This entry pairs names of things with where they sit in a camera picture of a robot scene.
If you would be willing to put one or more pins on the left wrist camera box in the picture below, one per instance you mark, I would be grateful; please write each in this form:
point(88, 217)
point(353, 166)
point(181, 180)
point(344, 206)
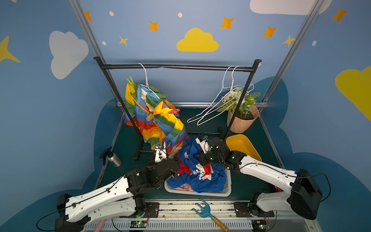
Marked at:
point(161, 154)

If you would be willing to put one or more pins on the white plastic laundry basket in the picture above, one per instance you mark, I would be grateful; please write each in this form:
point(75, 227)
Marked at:
point(224, 193)

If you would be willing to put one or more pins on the blue garden fork tool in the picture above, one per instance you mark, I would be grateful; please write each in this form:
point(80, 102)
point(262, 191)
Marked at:
point(205, 212)

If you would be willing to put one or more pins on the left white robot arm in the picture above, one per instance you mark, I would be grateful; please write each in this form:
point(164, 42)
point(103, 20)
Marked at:
point(122, 197)

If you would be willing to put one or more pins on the blue red white jacket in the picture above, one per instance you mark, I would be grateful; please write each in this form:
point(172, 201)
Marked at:
point(208, 178)

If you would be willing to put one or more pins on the pink kids jacket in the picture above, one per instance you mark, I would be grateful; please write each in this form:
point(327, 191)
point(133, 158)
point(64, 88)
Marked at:
point(184, 187)

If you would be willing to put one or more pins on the pink clothespin rainbow jacket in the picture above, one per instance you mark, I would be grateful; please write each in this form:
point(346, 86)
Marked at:
point(174, 111)

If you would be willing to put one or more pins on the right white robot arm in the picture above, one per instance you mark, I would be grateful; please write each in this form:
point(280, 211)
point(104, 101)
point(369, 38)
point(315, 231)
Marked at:
point(299, 191)

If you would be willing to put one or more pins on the artificial white flowers plant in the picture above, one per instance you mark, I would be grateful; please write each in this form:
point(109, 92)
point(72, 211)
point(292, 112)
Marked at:
point(231, 99)

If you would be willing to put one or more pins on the green clothespin rainbow jacket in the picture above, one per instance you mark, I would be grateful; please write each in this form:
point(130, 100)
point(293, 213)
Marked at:
point(130, 81)

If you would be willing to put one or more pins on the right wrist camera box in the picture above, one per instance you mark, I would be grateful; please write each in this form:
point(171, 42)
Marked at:
point(203, 144)

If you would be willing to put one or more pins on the black clothes rack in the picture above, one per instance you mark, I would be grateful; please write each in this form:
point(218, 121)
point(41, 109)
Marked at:
point(104, 67)

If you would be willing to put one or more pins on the rainbow striped jacket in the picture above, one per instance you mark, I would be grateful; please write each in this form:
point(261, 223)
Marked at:
point(151, 113)

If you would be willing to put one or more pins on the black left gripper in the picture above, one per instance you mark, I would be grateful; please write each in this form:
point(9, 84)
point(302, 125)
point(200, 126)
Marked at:
point(170, 158)

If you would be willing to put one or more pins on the purple silicone spatula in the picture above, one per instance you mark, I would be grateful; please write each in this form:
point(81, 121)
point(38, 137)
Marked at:
point(99, 226)

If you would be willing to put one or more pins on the yellow plastic tray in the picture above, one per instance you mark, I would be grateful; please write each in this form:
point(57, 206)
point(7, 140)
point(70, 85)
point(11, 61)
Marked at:
point(242, 144)

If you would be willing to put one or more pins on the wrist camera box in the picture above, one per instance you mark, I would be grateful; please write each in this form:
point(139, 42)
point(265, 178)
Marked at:
point(203, 144)
point(161, 154)

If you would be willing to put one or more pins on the white wire hanger pink jacket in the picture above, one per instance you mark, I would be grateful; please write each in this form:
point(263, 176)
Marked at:
point(211, 111)

